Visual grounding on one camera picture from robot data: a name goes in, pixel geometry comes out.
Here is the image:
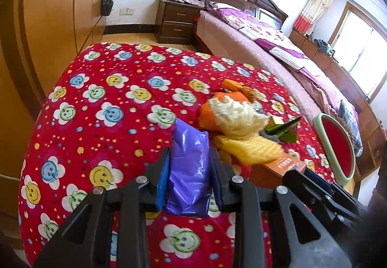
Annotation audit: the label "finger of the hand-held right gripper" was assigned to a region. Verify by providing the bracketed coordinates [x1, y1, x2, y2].
[304, 167, 337, 196]
[283, 169, 336, 220]

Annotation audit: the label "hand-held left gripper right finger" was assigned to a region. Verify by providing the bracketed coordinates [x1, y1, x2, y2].
[208, 148, 353, 268]

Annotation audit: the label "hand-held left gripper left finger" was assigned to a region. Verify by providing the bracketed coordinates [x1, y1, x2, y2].
[33, 147, 171, 268]

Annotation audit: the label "orange cardboard box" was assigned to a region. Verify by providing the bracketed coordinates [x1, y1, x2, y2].
[249, 156, 306, 190]

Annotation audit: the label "purple plastic bag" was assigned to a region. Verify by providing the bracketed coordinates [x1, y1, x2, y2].
[163, 118, 212, 218]

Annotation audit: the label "orange foam net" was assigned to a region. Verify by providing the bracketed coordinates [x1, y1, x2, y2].
[198, 92, 232, 131]

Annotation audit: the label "red chair with green rim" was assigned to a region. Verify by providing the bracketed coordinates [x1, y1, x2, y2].
[313, 113, 357, 187]

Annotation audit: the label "yellow foam net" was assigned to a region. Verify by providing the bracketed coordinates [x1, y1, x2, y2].
[213, 135, 285, 166]

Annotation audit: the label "green packet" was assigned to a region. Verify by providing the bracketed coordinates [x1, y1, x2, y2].
[264, 116, 302, 144]

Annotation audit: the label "blue plaid cloth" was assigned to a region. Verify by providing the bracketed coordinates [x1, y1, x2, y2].
[339, 100, 363, 157]

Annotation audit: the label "red smiley flower blanket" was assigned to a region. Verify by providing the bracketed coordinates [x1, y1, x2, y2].
[18, 42, 348, 268]

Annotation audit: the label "low wooden cabinet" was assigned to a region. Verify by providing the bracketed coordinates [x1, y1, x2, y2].
[289, 29, 387, 179]

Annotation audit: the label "orange bow-shaped cloth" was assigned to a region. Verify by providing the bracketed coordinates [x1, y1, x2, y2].
[222, 79, 257, 102]

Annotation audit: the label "bed with pink cover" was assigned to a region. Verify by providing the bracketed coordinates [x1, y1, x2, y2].
[193, 11, 363, 147]

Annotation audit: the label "grey bundled clothes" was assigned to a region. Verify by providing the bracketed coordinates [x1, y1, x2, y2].
[313, 38, 335, 57]

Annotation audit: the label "wooden framed window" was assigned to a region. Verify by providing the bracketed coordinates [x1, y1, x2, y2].
[328, 3, 387, 100]

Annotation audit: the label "purple patchwork quilt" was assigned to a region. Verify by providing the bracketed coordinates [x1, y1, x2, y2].
[207, 2, 360, 135]

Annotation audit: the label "dark wooden nightstand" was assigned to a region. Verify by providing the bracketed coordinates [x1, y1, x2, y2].
[156, 0, 201, 46]

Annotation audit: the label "white and red curtain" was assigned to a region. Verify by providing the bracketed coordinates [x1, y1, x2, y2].
[294, 0, 337, 35]

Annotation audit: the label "purple pillow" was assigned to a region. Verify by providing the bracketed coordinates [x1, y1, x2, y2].
[208, 2, 244, 16]

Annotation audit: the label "black hanging bag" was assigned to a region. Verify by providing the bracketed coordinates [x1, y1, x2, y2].
[101, 0, 114, 16]

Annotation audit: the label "light wooden wardrobe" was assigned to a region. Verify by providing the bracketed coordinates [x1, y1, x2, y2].
[0, 0, 116, 123]

